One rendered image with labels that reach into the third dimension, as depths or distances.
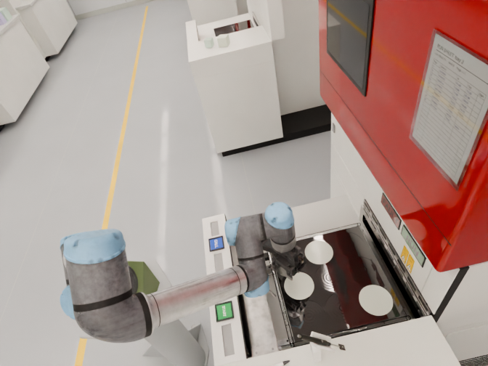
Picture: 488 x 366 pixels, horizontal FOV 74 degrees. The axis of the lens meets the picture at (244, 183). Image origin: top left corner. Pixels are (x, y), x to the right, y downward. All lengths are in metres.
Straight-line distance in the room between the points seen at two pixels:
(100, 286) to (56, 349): 1.88
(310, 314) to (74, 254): 0.73
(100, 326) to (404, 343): 0.76
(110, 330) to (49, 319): 1.99
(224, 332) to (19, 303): 2.10
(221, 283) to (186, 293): 0.09
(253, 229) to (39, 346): 2.01
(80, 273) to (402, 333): 0.83
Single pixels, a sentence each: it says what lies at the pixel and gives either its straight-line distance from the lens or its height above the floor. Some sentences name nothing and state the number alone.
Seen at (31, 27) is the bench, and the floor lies 0.58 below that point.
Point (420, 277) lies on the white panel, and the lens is 1.08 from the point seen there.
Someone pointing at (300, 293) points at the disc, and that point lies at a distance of 1.16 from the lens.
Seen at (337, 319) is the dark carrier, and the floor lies 0.90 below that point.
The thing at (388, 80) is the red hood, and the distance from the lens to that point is 0.83.
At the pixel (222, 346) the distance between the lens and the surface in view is 1.07.
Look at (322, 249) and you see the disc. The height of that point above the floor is 0.90.
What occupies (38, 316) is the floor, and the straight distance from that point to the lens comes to 2.80.
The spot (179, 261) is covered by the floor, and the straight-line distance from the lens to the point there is 2.45.
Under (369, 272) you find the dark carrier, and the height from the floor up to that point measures 0.90.
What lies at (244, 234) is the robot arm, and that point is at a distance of 0.89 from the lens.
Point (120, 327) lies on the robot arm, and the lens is 0.75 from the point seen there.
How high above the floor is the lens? 1.95
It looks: 44 degrees down
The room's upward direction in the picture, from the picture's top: 15 degrees counter-clockwise
